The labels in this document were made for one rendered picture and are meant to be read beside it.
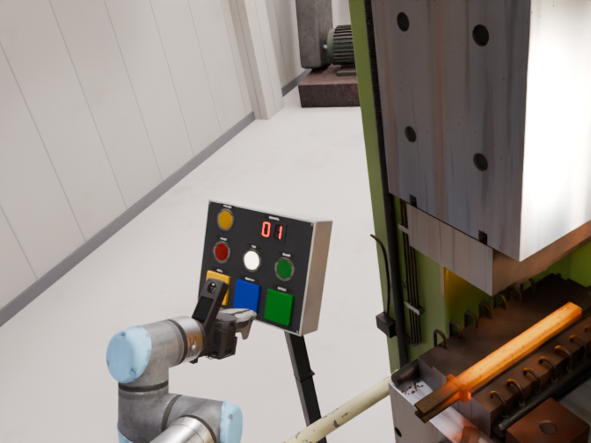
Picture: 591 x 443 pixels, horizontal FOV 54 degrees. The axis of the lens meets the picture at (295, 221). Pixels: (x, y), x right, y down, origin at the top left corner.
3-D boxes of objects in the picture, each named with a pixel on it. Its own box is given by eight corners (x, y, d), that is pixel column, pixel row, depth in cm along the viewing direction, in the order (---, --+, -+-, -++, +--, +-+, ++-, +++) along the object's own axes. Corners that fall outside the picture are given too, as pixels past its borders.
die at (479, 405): (490, 439, 112) (490, 409, 107) (419, 378, 127) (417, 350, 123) (628, 337, 127) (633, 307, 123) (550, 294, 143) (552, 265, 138)
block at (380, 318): (390, 338, 158) (389, 326, 156) (376, 327, 163) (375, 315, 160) (398, 333, 159) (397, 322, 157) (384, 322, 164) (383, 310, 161)
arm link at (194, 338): (156, 313, 114) (193, 327, 108) (175, 309, 118) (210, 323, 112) (152, 357, 115) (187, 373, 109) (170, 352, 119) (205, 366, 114)
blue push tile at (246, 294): (255, 315, 144) (259, 286, 144) (232, 308, 148) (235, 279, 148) (260, 314, 146) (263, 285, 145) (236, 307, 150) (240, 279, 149)
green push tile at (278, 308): (288, 326, 139) (292, 296, 138) (263, 318, 143) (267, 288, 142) (292, 325, 140) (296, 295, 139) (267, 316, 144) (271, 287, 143)
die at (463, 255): (492, 297, 93) (492, 249, 88) (409, 245, 109) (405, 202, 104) (653, 198, 109) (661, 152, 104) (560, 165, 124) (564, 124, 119)
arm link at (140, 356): (100, 381, 104) (101, 326, 104) (154, 365, 115) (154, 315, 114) (136, 392, 99) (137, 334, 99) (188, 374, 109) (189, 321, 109)
